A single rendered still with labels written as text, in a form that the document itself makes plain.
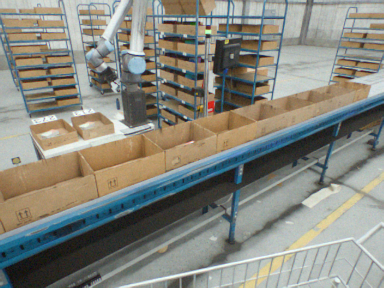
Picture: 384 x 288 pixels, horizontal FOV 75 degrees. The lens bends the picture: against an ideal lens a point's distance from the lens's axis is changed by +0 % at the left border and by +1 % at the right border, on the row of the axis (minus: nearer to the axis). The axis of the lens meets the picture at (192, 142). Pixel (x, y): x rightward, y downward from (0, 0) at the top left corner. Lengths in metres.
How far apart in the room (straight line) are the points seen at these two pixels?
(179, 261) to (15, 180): 1.30
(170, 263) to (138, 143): 1.01
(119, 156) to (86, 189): 0.40
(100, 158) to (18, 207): 0.52
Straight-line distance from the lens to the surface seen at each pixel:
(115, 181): 1.36
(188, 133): 1.86
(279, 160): 2.32
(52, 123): 2.69
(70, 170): 1.59
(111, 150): 1.61
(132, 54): 2.26
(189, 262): 2.19
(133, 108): 2.51
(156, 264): 2.19
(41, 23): 5.36
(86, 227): 1.37
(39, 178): 1.58
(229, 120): 2.09
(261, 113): 2.37
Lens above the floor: 1.73
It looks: 27 degrees down
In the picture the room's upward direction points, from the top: 1 degrees clockwise
